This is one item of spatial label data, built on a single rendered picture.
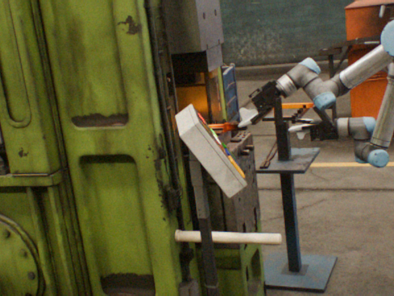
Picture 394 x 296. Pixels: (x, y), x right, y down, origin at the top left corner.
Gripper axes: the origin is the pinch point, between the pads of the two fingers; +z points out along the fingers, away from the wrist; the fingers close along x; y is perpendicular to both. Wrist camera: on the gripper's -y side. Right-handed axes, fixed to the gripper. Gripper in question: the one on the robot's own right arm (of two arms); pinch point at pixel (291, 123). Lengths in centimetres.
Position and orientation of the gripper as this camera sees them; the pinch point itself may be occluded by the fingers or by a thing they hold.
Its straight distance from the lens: 270.7
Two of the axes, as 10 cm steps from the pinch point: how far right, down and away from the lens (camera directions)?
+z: -9.3, 0.2, 3.7
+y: 1.2, 9.6, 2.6
